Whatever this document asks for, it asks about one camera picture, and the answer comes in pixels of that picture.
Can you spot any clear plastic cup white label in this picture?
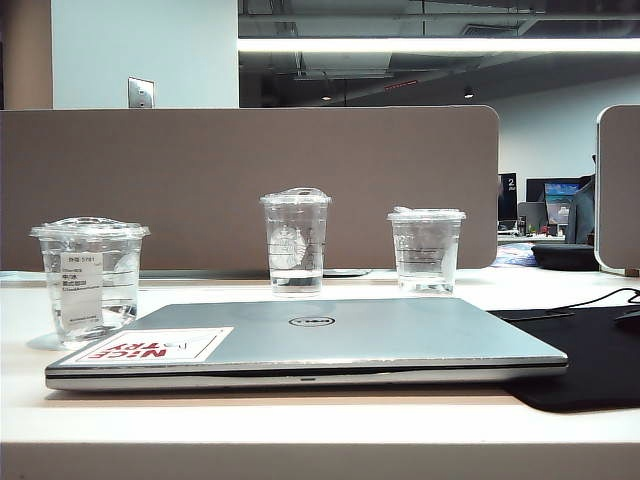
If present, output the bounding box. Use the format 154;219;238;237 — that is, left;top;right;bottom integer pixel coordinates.
29;216;151;350

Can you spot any tall clear plastic lidded cup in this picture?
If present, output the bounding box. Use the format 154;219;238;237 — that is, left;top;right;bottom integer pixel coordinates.
258;185;334;299

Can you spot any silver Dell laptop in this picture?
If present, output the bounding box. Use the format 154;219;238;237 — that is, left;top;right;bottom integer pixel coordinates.
43;295;570;392

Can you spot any short clear plastic lidded cup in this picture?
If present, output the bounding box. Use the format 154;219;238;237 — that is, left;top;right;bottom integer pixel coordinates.
385;204;468;295

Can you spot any large brown desk divider panel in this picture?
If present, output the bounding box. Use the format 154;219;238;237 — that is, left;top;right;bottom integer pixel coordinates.
0;103;502;274

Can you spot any black sign with white numeral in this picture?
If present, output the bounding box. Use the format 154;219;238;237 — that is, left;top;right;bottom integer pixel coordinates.
498;172;519;222

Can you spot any blue plastic bag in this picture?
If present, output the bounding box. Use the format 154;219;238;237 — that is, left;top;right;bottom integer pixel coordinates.
497;244;538;268

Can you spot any long white ceiling light strip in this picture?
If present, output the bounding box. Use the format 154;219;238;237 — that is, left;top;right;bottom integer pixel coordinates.
237;36;640;54

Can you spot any computer monitor with blue picture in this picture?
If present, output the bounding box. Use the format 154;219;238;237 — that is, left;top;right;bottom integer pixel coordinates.
542;180;583;226

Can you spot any black round cushion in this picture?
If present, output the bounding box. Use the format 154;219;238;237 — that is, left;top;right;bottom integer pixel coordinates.
530;242;598;272

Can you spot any person in grey jacket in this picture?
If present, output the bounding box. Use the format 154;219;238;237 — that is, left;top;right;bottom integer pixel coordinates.
564;154;598;246

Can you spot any black mouse pad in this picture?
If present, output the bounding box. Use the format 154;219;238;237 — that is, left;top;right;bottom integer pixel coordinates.
488;304;640;414

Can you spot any narrow brown desk divider panel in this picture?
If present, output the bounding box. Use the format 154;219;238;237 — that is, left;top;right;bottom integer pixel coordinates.
595;103;640;277

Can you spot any metal wall switch plate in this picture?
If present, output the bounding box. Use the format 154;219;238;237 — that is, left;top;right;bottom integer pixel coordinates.
127;76;156;109

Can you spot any black mouse cable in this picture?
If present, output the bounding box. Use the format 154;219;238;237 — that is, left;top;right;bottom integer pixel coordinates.
543;286;640;319

